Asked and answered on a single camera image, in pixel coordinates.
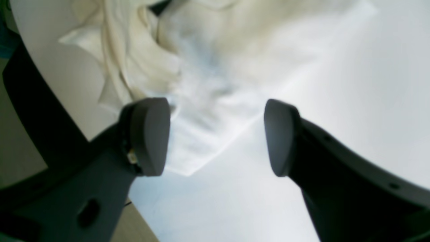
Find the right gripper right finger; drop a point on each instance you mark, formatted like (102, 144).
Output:
(348, 198)

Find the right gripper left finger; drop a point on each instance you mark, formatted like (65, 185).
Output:
(84, 203)

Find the white printed T-shirt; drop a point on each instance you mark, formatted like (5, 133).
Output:
(216, 61)

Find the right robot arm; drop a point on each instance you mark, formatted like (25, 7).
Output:
(54, 134)

